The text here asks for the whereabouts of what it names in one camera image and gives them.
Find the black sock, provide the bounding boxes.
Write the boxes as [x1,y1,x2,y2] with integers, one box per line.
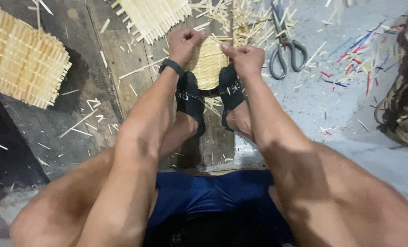
[176,71,206,138]
[218,65,247,132]

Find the round woven bamboo basket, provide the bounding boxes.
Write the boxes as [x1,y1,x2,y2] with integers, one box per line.
[185,36,230,91]

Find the black left sock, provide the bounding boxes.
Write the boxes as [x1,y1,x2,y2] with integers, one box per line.
[176,71,206,138]

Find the grey-handled scissors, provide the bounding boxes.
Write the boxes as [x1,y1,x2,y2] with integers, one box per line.
[269,1,308,80]

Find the small woven bamboo mat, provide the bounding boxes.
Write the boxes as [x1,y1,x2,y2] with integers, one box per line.
[111,0,193,45]

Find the large woven bamboo mat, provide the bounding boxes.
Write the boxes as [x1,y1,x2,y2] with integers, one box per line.
[0,6,72,110]

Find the black wrist band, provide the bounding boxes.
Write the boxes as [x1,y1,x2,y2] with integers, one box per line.
[158,58,185,78]

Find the wooden work board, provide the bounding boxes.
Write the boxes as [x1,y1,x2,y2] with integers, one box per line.
[84,0,236,169]

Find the person's left hand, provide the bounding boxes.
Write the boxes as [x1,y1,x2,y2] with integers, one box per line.
[168,27,207,68]

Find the person's right hand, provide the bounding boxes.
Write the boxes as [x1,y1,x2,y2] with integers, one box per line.
[220,42,266,80]

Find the scattered coloured strip offcuts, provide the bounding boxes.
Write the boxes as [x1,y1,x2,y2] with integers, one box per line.
[319,21,402,98]

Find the black right sock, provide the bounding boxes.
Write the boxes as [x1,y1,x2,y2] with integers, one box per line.
[218,65,247,132]

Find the blue shorts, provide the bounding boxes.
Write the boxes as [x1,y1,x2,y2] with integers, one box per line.
[144,170,295,247]

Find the heap of bamboo strip offcuts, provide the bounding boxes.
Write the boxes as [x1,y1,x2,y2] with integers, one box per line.
[190,0,299,48]

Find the person's left leg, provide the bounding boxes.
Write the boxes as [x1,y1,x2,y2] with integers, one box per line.
[9,111,199,247]

